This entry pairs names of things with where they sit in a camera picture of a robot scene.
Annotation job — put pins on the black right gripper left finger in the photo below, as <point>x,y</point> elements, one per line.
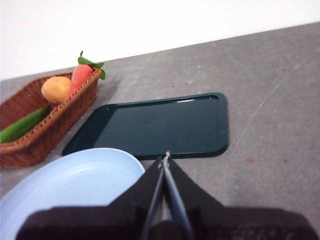
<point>95,222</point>

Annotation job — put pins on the orange carrot with green leaves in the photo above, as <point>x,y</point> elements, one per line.
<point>79,76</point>

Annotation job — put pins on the green pepper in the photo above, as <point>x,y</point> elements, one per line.
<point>23,126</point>

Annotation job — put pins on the brown wicker basket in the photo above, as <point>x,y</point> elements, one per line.
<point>62,125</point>

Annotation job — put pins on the dark rectangular tray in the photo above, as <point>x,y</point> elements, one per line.
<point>160,127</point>

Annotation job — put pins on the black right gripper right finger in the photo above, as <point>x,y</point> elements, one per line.
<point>237,222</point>

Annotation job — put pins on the blue plate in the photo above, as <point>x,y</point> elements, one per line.
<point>70,180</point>

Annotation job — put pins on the yellow-brown potato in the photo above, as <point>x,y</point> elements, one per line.
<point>55,89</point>

